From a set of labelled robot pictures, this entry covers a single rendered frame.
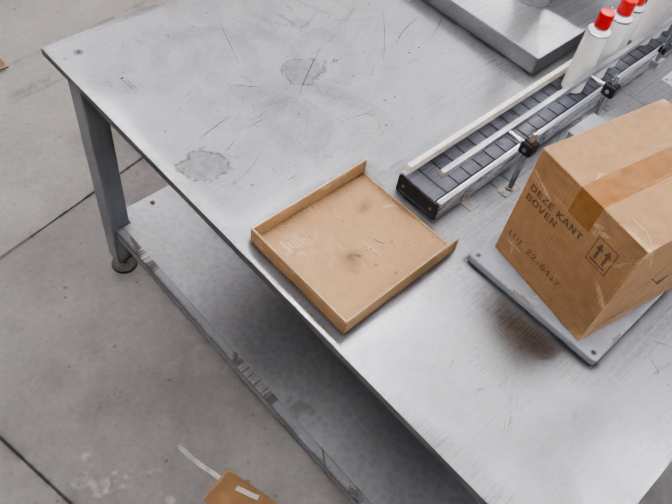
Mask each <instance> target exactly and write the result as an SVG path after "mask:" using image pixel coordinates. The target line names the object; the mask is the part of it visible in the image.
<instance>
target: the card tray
mask: <svg viewBox="0 0 672 504"><path fill-rule="evenodd" d="M366 162H367V159H364V160H363V161H361V162H359V163H358V164H356V165H354V166H353V167H351V168H350V169H348V170H346V171H345V172H343V173H341V174H340V175H338V176H336V177H335V178H333V179H331V180H330V181H328V182H326V183H325V184H323V185H322V186H320V187H318V188H317V189H315V190H313V191H312V192H310V193H308V194H307V195H305V196H303V197H302V198H300V199H298V200H297V201H295V202H294V203H292V204H290V205H289V206H287V207H285V208H284V209H282V210H280V211H279V212H277V213H275V214H274V215H272V216H270V217H269V218H267V219H265V220H264V221H262V222H261V223H259V224H257V225H256V226H254V227H252V228H251V242H252V243H253V244H254V245H255V246H256V247H257V248H258V249H259V250H260V251H261V252H262V253H263V254H264V255H265V256H266V257H267V258H268V259H269V260H270V261H271V262H272V263H273V264H274V265H275V266H276V267H277V268H278V269H279V270H280V271H281V272H282V273H283V274H284V275H285V276H286V277H287V278H288V279H289V280H290V281H291V282H292V283H293V284H294V285H295V286H296V287H297V288H298V289H299V290H300V291H301V292H302V293H303V294H304V295H305V296H306V297H307V298H308V299H309V300H310V301H311V302H312V303H313V304H314V305H315V306H316V307H317V308H318V309H319V310H320V311H321V312H322V313H323V314H324V315H325V316H326V317H327V318H328V319H329V320H330V321H331V322H332V323H333V324H334V325H335V326H336V327H337V328H338V329H339V330H340V331H341V332H342V333H343V334H345V333H346V332H347V331H349V330H350V329H351V328H352V327H354V326H355V325H356V324H358V323H359V322H360V321H362V320H363V319H364V318H366V317H367V316H368V315H370V314H371V313H372V312H374V311H375V310H376V309H377V308H379V307H380V306H381V305H383V304H384V303H385V302H387V301H388V300H389V299H391V298H392V297H393V296H395V295H396V294H397V293H399V292H400V291H401V290H403V289H404V288H405V287H406V286H408V285H409V284H410V283H412V282H413V281H414V280H416V279H417V278H418V277H420V276H421V275H422V274H424V273H425V272H426V271H428V270H429V269H430V268H431V267H433V266H434V265H435V264H437V263H438V262H439V261H441V260H442V259H443V258H445V257H446V256H447V255H449V254H450V253H451V252H453V251H454V249H455V247H456V245H457V242H458V240H459V237H457V238H456V239H454V240H453V241H452V242H450V243H449V244H448V243H447V242H446V241H444V240H443V239H442V238H441V237H440V236H439V235H438V234H436V233H435V232H434V231H433V230H432V229H431V228H429V227H428V226H427V225H426V224H425V223H424V222H422V221H421V220H420V219H419V218H418V217H417V216H415V215H414V214H413V213H412V212H411V211H410V210H408V209H407V208H406V207H405V206H404V205H403V204H401V203H400V202H399V201H398V200H397V199H396V198H394V197H393V196H392V195H391V194H390V193H389V192H387V191H386V190H385V189H384V188H383V187H382V186H380V185H379V184H378V183H377V182H376V181H375V180H373V179H372V178H371V177H370V176H369V175H368V174H366V173H365V172H364V171H365V166H366Z"/></svg>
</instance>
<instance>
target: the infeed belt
mask: <svg viewBox="0 0 672 504"><path fill-rule="evenodd" d="M671 31H672V26H670V27H669V29H668V31H667V32H664V33H661V35H660V36H659V38H658V39H657V40H650V41H649V43H648V45H647V46H645V47H636V48H635V49H633V50H632V51H630V52H629V53H627V54H626V55H624V56H623V57H622V58H620V59H619V60H618V62H617V64H616V66H615V67H614V68H613V69H607V71H606V73H605V74H604V76H603V78H602V79H601V80H603V81H604V82H608V81H609V80H611V79H613V78H614V77H615V75H616V74H620V73H622V72H623V71H625V70H626V69H627V68H629V67H630V66H632V65H633V64H635V63H636V62H637V61H639V60H640V59H642V58H643V57H645V56H646V55H648V54H649V53H650V52H652V51H653V50H655V49H656V48H658V47H659V46H660V45H662V44H663V43H665V41H666V40H667V38H668V36H669V35H670V33H671ZM565 74H566V73H564V74H563V75H561V76H560V77H558V78H556V79H555V80H553V81H552V82H550V83H549V84H547V85H546V86H544V87H543V88H541V89H539V90H538V91H536V92H535V93H533V94H532V95H530V96H529V97H527V98H526V99H524V100H523V101H521V102H519V103H518V104H516V105H515V106H513V107H512V108H510V109H509V110H507V111H506V112H504V113H502V114H501V115H499V116H498V117H496V118H495V119H493V120H492V121H490V122H489V123H487V124H486V125H484V126H482V127H481V128H479V129H478V130H476V131H475V132H473V133H472V134H470V135H469V136H467V137H466V138H464V139H462V140H461V141H459V142H458V143H456V144H455V145H453V146H452V147H450V148H449V149H447V150H445V151H444V152H442V153H441V154H439V155H438V156H436V157H435V158H433V159H432V160H430V161H429V162H427V163H425V164H424V165H422V166H421V167H419V168H418V169H416V170H415V171H413V172H412V173H410V174H407V175H406V176H404V178H405V179H406V180H407V181H409V182H410V183H411V184H412V185H413V186H415V187H416V188H417V189H418V190H419V191H421V192H422V193H423V194H424V195H425V196H427V197H428V198H429V199H430V200H431V201H433V202H436V201H438V200H439V199H440V198H442V197H443V196H445V195H446V194H448V193H449V192H450V191H452V190H453V189H455V188H456V187H458V186H459V185H461V184H462V183H463V182H465V181H466V180H468V179H469V178H471V177H472V176H473V175H475V174H476V173H478V172H479V171H481V170H482V169H484V168H485V167H486V166H488V165H489V164H491V163H492V162H494V161H495V160H497V159H498V158H499V157H501V156H502V155H504V154H505V153H507V152H508V151H509V150H511V149H512V148H514V147H515V146H517V145H518V144H519V143H518V142H516V141H515V140H514V139H512V138H511V137H510V136H508V135H506V136H505V137H503V138H502V139H500V140H499V141H497V142H496V143H494V144H493V145H491V146H490V147H488V148H487V149H485V150H484V151H482V152H481V153H480V154H478V155H477V156H475V157H474V158H472V159H471V160H469V161H468V162H466V163H465V164H463V165H462V166H460V167H459V168H457V169H456V170H454V171H453V172H451V173H450V174H448V175H447V176H445V177H444V178H442V177H441V176H439V172H440V170H441V169H442V168H444V167H445V166H447V165H448V164H450V163H451V162H453V161H454V160H456V159H457V158H459V157H460V156H462V155H463V154H465V153H466V152H468V151H469V150H471V149H472V148H474V147H475V146H477V145H478V144H480V143H481V142H483V141H484V140H486V139H487V138H489V137H490V136H492V135H493V134H495V133H496V132H498V131H499V130H501V129H502V128H504V127H505V126H507V125H508V124H510V123H511V122H513V121H514V120H516V119H517V118H519V117H520V116H522V115H523V114H525V113H526V112H528V111H529V110H531V109H532V108H534V107H535V106H537V105H538V104H540V103H541V102H543V101H544V100H546V99H547V98H549V97H550V96H552V95H553V94H555V93H556V92H558V91H559V90H561V89H562V88H561V86H560V85H561V82H562V80H563V78H564V76H565ZM600 87H601V86H600V85H598V84H597V83H595V82H594V81H592V80H590V79H589V80H588V81H587V82H586V84H585V86H584V88H583V90H582V92H581V93H580V94H578V95H571V94H567V95H565V96H564V97H562V98H561V99H559V100H558V101H556V102H555V103H553V104H552V105H551V106H549V107H548V108H546V109H545V110H543V111H542V112H540V113H539V114H537V115H536V116H534V117H533V118H531V119H530V120H528V121H527V122H525V123H524V124H522V125H521V126H519V127H518V128H516V129H515V130H514V131H513V132H514V133H516V134H517V135H518V136H520V137H521V138H522V139H525V138H527V137H528V136H531V134H532V132H534V131H536V132H537V131H538V130H540V129H541V128H543V127H544V126H545V125H547V124H548V123H550V122H551V121H553V120H554V119H555V118H557V117H558V116H560V115H561V114H563V113H564V112H566V111H567V110H568V109H570V108H571V107H573V106H574V105H576V104H577V103H578V102H580V101H581V100H583V99H584V98H586V97H587V96H589V95H590V94H591V93H593V92H594V91H596V90H597V89H599V88H600Z"/></svg>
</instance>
